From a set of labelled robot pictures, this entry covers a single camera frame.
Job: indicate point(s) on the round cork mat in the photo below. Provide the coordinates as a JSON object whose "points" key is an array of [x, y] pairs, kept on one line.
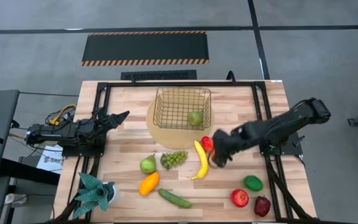
{"points": [[179, 140]]}

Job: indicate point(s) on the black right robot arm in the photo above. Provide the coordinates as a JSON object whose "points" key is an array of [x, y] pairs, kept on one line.
{"points": [[284, 124]]}

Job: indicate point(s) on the black striped-edge floor mat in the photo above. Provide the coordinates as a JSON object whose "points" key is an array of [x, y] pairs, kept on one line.
{"points": [[145, 46]]}

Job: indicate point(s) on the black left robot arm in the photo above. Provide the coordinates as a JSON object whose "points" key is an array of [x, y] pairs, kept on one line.
{"points": [[57, 130]]}

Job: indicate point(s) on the white printed paper sheet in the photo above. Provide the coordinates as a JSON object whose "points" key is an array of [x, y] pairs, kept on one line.
{"points": [[50, 160]]}

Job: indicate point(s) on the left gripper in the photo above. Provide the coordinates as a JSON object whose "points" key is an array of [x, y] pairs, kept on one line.
{"points": [[109, 122]]}

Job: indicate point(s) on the yellow-orange mango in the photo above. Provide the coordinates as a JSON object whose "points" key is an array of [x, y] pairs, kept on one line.
{"points": [[148, 184]]}

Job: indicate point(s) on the green apple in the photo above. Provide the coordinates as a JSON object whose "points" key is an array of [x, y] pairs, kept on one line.
{"points": [[195, 118]]}

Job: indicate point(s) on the dark green lime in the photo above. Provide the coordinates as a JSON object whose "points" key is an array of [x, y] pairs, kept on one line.
{"points": [[253, 183]]}

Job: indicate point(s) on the yellow banana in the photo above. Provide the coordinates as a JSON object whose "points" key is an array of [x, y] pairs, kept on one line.
{"points": [[203, 158]]}

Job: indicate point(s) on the green artificial plant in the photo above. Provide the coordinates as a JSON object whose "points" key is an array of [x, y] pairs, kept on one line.
{"points": [[93, 193]]}

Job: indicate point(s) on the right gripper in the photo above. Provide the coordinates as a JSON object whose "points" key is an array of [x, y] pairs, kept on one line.
{"points": [[227, 141]]}

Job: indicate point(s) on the black metal table frame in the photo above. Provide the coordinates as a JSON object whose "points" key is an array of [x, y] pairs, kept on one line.
{"points": [[182, 84]]}

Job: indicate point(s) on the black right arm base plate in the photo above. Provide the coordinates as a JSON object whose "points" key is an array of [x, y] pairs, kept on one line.
{"points": [[291, 146]]}

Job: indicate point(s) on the green pear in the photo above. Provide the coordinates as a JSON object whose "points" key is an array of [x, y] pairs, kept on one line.
{"points": [[148, 165]]}

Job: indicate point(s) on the green grape bunch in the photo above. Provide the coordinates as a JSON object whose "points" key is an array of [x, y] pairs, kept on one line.
{"points": [[172, 159]]}

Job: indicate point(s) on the green cucumber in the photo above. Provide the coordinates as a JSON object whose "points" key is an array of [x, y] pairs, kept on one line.
{"points": [[174, 198]]}

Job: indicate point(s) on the black metal beam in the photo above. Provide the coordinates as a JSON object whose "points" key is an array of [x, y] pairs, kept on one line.
{"points": [[26, 172]]}

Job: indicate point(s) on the bright red apple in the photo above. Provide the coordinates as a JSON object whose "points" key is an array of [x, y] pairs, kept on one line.
{"points": [[239, 198]]}

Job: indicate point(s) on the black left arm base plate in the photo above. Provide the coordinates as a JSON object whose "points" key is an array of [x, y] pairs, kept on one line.
{"points": [[82, 151]]}

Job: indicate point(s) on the white plant pot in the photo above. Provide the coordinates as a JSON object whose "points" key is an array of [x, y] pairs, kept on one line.
{"points": [[114, 194]]}

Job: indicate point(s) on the white power strip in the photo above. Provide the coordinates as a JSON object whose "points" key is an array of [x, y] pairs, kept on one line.
{"points": [[15, 198]]}

